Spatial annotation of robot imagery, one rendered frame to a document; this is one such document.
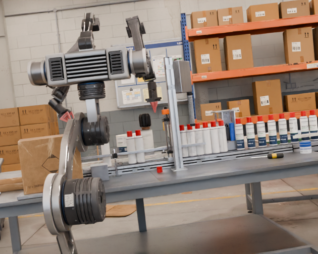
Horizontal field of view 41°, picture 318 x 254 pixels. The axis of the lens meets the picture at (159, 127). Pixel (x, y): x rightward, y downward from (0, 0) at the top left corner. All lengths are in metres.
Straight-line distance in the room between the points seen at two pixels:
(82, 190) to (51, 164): 0.61
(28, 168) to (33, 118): 3.74
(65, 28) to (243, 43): 2.93
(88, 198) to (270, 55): 5.96
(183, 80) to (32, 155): 0.97
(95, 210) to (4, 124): 4.49
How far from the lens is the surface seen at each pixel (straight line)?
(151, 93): 2.84
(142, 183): 2.25
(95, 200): 1.65
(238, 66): 6.45
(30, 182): 2.27
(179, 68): 2.54
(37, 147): 2.25
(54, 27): 7.51
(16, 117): 6.02
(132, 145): 2.65
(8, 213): 2.32
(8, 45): 7.69
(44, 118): 5.95
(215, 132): 2.75
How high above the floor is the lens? 1.23
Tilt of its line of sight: 3 degrees down
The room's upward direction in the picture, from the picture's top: 6 degrees counter-clockwise
